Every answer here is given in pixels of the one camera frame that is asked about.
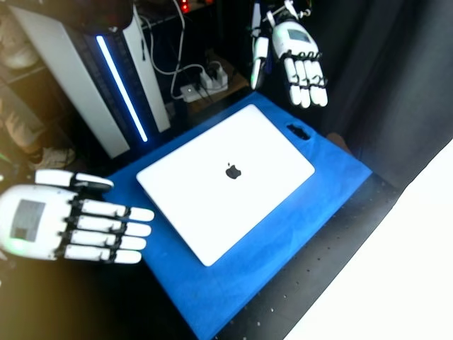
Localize blue cloth mat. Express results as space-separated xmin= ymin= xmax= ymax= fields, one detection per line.
xmin=102 ymin=91 xmax=374 ymax=340

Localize white power strip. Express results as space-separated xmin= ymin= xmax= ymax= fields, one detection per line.
xmin=200 ymin=60 xmax=229 ymax=91

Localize light-coloured shoe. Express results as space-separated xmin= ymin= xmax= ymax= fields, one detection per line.
xmin=28 ymin=147 xmax=77 ymax=171
xmin=0 ymin=13 xmax=38 ymax=70

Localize white computer tower blue light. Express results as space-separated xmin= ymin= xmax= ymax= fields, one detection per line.
xmin=10 ymin=3 xmax=171 ymax=159

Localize silver laptop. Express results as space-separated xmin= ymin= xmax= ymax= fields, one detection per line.
xmin=135 ymin=103 xmax=316 ymax=268

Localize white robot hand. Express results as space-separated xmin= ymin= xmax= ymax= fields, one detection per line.
xmin=0 ymin=169 xmax=155 ymax=266
xmin=249 ymin=21 xmax=329 ymax=109

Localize white power adapter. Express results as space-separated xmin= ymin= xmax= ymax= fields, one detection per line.
xmin=180 ymin=84 xmax=201 ymax=103

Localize white cable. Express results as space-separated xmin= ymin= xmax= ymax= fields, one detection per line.
xmin=171 ymin=0 xmax=187 ymax=100

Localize black curtain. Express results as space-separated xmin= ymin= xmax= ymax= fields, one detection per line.
xmin=311 ymin=0 xmax=453 ymax=188

